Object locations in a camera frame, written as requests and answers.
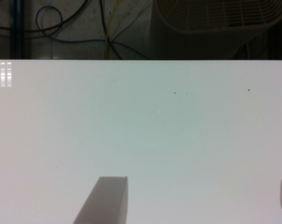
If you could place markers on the white box fan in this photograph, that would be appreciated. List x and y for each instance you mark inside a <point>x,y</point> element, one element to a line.
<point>207,29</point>

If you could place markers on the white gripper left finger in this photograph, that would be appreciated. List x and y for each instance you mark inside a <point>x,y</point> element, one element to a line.
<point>107,202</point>

